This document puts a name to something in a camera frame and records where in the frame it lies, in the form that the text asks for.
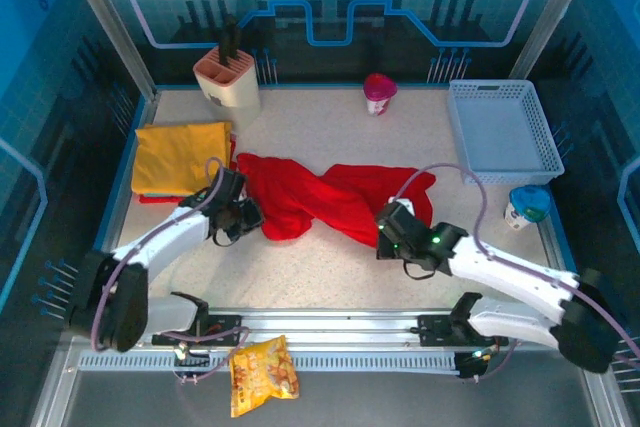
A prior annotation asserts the folded teal t-shirt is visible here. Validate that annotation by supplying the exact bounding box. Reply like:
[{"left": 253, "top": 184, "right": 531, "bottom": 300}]
[{"left": 143, "top": 190, "right": 201, "bottom": 200}]

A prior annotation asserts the folded yellow t-shirt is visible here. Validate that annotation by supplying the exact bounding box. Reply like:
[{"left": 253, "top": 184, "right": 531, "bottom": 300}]
[{"left": 131, "top": 120, "right": 234, "bottom": 197}]

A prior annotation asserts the blue lidded cup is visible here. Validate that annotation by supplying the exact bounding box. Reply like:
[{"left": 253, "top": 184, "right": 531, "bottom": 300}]
[{"left": 503, "top": 185, "right": 553, "bottom": 232}]

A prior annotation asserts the pink and cream knife block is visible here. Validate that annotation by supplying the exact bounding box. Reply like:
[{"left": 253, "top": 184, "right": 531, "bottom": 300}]
[{"left": 192, "top": 44, "right": 263, "bottom": 128}]

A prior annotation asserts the pale blue plastic basket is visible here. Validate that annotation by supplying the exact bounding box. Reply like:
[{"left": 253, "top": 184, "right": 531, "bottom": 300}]
[{"left": 446, "top": 79, "right": 567, "bottom": 187}]

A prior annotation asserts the yellow snack bag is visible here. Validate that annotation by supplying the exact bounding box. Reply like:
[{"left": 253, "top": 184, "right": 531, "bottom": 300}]
[{"left": 229, "top": 335, "right": 302, "bottom": 419}]

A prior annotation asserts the pink lidded cup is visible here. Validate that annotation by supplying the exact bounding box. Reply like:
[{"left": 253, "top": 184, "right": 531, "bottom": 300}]
[{"left": 363, "top": 72, "right": 399, "bottom": 117}]

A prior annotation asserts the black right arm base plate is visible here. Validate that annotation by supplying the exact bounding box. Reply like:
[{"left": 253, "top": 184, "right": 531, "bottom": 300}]
[{"left": 417, "top": 314, "right": 509, "bottom": 348}]

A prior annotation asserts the aluminium mounting rail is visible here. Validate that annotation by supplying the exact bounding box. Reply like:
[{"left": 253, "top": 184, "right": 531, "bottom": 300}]
[{"left": 64, "top": 306, "right": 596, "bottom": 348}]

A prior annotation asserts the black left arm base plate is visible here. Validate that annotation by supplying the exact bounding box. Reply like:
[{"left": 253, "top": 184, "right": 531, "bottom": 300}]
[{"left": 151, "top": 313, "right": 244, "bottom": 348}]

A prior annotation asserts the slotted grey cable duct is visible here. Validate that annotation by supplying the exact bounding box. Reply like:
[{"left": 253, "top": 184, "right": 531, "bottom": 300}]
[{"left": 77, "top": 350, "right": 464, "bottom": 374}]

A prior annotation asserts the black knife handle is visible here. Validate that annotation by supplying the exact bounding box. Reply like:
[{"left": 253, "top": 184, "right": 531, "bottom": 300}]
[{"left": 218, "top": 14, "right": 244, "bottom": 71}]

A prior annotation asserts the aluminium frame post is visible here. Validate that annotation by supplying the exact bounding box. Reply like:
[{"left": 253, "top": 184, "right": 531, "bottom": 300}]
[
  {"left": 507, "top": 0, "right": 604, "bottom": 81},
  {"left": 54, "top": 0, "right": 162, "bottom": 101}
]

